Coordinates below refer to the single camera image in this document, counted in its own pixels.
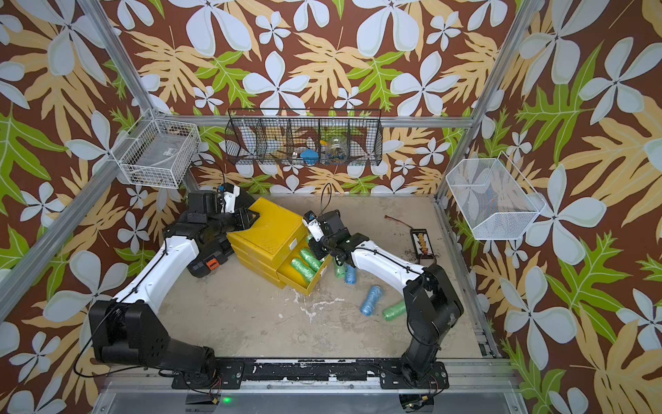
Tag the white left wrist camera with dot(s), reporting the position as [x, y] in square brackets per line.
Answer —
[230, 193]

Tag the yellow drawer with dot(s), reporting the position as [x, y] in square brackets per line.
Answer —
[292, 278]

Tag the blue trash bag roll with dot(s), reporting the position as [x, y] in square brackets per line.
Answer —
[351, 275]
[373, 296]

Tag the green trash bag roll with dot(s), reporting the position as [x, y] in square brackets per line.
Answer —
[394, 311]
[310, 259]
[302, 268]
[340, 271]

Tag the yellow plastic drawer cabinet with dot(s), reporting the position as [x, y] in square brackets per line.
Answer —
[269, 245]

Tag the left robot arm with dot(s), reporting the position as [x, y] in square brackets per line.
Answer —
[126, 329]

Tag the white wire basket left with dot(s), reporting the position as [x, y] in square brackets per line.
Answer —
[158, 151]

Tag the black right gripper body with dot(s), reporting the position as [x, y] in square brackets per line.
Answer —
[324, 247]

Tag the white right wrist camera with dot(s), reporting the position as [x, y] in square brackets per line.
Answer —
[311, 223]

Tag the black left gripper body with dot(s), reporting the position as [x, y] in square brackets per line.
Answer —
[227, 223]

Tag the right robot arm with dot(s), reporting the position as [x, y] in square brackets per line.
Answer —
[432, 305]

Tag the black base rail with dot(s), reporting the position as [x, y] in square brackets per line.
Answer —
[386, 373]

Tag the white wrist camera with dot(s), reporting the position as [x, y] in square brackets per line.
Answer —
[230, 193]
[311, 223]

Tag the white mesh basket right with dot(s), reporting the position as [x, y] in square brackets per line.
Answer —
[494, 197]

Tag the black wire basket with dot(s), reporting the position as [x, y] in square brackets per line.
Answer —
[302, 137]

